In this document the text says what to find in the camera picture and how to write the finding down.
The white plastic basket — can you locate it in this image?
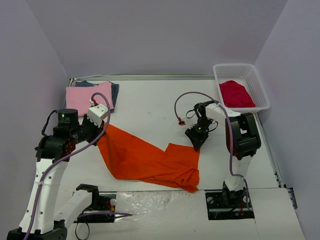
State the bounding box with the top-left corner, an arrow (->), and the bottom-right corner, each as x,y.
213,63 -> 270,114

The thin black cable loop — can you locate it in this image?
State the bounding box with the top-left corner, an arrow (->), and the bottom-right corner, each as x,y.
74,221 -> 91,240

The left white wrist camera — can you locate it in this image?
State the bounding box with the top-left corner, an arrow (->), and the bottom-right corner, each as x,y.
87,103 -> 109,127

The dark blue folded t shirt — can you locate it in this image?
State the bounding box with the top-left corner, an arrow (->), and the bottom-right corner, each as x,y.
75,81 -> 120,113

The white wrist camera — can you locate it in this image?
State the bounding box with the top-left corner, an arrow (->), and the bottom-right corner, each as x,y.
87,103 -> 109,127
178,119 -> 197,130

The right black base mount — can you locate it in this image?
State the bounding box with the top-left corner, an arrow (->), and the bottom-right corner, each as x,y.
205,190 -> 255,221

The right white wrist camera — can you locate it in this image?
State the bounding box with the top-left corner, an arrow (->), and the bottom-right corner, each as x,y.
178,119 -> 197,130

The red t shirt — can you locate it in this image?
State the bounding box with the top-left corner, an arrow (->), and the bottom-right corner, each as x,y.
219,80 -> 256,108

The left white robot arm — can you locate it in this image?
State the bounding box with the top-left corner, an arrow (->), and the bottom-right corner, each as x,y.
7,104 -> 110,240

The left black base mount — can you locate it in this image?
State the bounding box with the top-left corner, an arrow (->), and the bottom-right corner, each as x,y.
74,192 -> 117,224

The pink folded t shirt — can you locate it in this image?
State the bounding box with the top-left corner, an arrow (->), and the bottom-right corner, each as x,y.
66,81 -> 115,117

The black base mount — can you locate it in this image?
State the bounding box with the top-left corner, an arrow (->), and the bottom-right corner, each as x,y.
74,192 -> 117,224
205,190 -> 255,221

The orange t shirt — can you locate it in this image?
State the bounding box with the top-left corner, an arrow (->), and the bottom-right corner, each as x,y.
97,125 -> 200,193

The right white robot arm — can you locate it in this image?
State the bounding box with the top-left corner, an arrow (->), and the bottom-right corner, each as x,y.
185,101 -> 261,207

